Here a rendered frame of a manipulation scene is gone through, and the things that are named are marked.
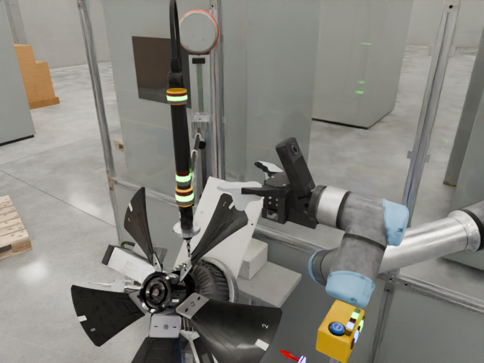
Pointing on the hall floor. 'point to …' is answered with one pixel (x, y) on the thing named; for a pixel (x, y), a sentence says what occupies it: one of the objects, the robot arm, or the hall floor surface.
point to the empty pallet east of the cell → (12, 230)
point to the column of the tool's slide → (204, 111)
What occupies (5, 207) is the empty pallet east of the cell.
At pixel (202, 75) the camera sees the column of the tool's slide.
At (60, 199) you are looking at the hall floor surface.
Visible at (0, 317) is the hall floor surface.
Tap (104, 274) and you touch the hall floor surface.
